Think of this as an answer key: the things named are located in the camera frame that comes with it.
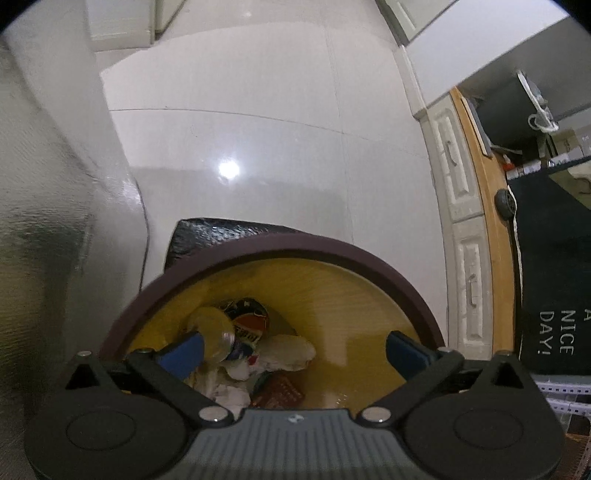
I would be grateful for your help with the foil-covered table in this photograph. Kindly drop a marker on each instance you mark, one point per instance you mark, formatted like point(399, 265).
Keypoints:
point(46, 207)

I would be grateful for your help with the translucent yellow plastic cup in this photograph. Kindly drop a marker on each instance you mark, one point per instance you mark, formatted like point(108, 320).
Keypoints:
point(210, 327)

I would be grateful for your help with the black rubbish can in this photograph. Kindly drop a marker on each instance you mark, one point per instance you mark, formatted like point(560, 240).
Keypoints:
point(503, 115)

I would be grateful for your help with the black printed tote bag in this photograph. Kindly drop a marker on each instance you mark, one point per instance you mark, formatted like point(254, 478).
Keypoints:
point(554, 258)

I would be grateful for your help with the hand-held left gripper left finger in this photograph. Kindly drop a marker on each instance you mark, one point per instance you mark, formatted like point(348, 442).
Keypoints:
point(184, 354)

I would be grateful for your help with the colourful printed drink can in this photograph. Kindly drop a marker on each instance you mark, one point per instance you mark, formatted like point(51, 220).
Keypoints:
point(249, 323)

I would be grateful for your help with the black wheel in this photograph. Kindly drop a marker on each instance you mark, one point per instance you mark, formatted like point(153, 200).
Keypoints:
point(505, 203)

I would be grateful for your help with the white tall cabinets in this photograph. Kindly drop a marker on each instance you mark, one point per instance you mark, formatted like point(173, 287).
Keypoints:
point(415, 18)

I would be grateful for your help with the crumpled white tissue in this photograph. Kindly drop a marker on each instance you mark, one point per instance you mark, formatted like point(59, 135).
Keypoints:
point(226, 394)

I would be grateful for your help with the grey flat strip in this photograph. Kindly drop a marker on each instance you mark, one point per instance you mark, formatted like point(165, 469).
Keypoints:
point(478, 129)

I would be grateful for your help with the red snack packet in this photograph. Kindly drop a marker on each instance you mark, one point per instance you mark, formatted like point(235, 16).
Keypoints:
point(281, 392)

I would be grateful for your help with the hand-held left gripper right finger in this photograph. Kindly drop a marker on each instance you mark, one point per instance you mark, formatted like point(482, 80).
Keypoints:
point(406, 355)

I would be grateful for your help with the crumpled tissue with red mark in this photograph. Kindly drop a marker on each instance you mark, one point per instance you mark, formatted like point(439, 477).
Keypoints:
point(286, 350)

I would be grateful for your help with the white cabinet with wooden top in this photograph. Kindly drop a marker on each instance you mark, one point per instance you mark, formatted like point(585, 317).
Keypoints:
point(496, 184)

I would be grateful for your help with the white perforated rail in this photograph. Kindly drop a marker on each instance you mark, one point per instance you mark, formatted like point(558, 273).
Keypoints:
point(563, 392)

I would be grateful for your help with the brown rimmed yellow waste bin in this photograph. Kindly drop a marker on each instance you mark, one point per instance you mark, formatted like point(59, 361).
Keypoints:
point(295, 242)

